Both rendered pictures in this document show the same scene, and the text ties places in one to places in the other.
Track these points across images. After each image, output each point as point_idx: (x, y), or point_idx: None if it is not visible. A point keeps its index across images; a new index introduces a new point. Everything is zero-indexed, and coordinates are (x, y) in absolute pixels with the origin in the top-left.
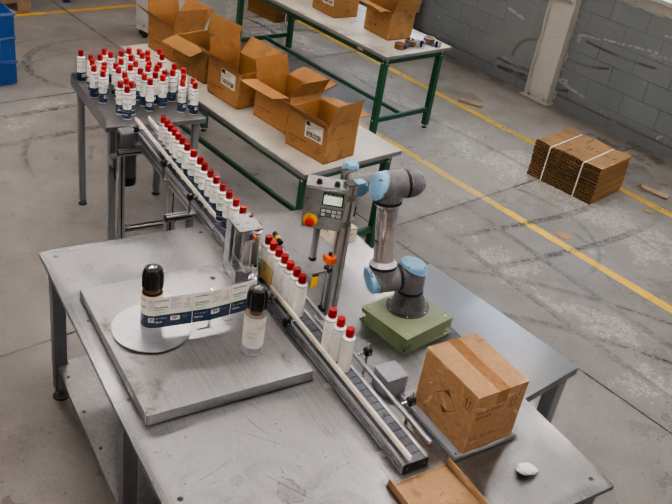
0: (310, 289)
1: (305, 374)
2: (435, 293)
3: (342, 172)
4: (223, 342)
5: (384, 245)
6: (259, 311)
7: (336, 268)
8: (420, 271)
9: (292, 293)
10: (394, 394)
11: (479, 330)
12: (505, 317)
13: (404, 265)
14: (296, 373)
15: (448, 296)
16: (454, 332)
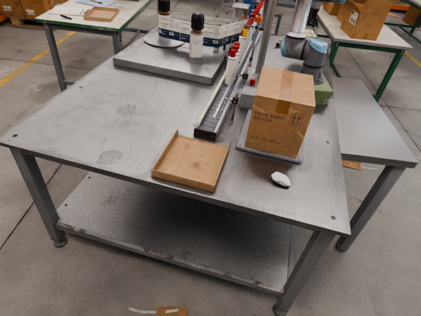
0: (267, 62)
1: (206, 78)
2: (345, 89)
3: None
4: (187, 54)
5: (296, 16)
6: (193, 28)
7: (264, 31)
8: (317, 46)
9: None
10: (247, 108)
11: (354, 113)
12: (385, 116)
13: (309, 39)
14: (201, 74)
15: (353, 94)
16: (332, 106)
